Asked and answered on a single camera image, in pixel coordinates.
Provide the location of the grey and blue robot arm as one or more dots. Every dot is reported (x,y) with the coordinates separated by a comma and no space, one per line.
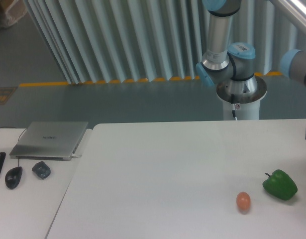
(231,67)

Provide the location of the silver closed laptop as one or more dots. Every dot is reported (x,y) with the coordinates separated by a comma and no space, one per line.
(50,140)

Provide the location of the cardboard box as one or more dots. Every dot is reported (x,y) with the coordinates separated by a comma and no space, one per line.
(11,11)

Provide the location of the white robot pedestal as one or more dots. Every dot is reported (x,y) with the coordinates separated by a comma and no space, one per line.
(248,111)

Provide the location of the black computer mouse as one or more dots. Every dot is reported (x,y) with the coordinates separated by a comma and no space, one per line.
(13,177)

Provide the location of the brown egg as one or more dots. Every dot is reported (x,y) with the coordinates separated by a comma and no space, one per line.
(243,201)

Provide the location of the dark grey small case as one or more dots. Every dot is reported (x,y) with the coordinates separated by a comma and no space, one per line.
(42,170)

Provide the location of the green bell pepper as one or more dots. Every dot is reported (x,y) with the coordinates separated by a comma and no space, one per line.
(280,185)

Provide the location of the grey corrugated partition panel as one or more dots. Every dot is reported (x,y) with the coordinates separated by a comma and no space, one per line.
(106,40)

